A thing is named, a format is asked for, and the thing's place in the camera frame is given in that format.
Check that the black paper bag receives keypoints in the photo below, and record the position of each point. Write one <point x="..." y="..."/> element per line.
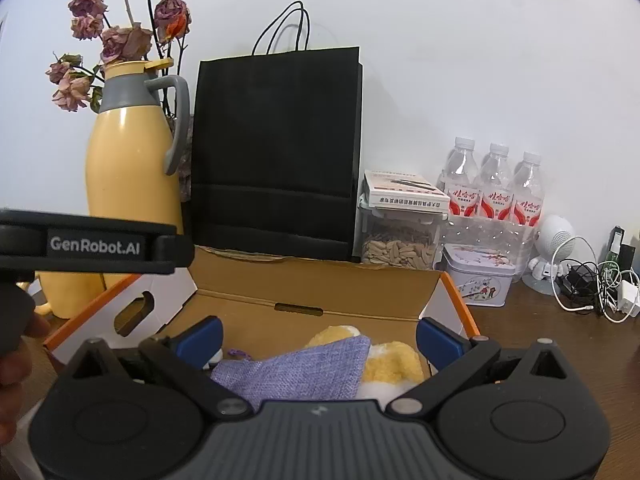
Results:
<point x="275" y="160"/>

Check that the white fabric item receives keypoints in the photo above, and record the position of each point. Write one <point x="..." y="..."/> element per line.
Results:
<point x="216" y="358"/>

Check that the small black box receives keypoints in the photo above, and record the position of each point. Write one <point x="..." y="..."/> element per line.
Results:
<point x="620" y="250"/>

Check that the yellow and white plush toy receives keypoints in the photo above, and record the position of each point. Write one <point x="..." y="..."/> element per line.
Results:
<point x="390" y="365"/>

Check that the white charger block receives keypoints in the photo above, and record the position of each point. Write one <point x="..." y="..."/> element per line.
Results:
<point x="629" y="299"/>

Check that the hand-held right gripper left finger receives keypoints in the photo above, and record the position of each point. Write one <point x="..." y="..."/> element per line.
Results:
<point x="206" y="338"/>

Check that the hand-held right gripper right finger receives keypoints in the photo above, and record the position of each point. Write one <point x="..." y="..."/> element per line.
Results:
<point x="436" y="342"/>

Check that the white printed tin box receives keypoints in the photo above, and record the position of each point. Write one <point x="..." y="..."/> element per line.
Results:
<point x="475" y="280"/>

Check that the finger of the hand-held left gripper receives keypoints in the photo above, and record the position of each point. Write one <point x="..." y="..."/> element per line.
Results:
<point x="172" y="255"/>

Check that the dried pink flower bouquet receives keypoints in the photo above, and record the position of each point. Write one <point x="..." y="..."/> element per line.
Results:
<point x="120" y="42"/>

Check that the yellow thermos jug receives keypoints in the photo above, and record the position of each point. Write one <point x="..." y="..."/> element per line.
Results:
<point x="130" y="170"/>

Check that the white robot-shaped speaker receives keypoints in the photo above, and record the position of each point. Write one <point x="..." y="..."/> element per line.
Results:
<point x="555" y="240"/>

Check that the person's left hand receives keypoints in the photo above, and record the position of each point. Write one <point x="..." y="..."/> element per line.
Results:
<point x="15" y="395"/>

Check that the flat white box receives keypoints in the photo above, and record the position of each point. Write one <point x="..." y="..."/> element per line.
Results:
<point x="405" y="192"/>

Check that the black power adapter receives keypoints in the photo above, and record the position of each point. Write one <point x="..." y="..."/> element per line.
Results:
<point x="575" y="277"/>

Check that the clear container of seeds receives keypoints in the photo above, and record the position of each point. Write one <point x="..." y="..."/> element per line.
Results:
<point x="400" y="250"/>

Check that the red cardboard box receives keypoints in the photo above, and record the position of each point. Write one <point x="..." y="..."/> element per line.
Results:
<point x="310" y="290"/>

